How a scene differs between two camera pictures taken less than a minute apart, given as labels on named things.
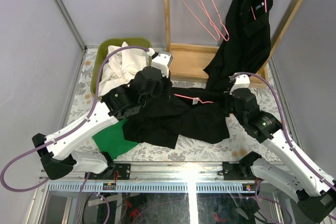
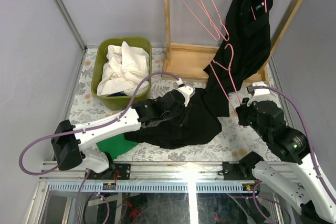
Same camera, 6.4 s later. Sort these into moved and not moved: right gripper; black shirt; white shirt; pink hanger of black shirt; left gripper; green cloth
Moved: right gripper; black shirt; left gripper; pink hanger of black shirt
Not moved: white shirt; green cloth
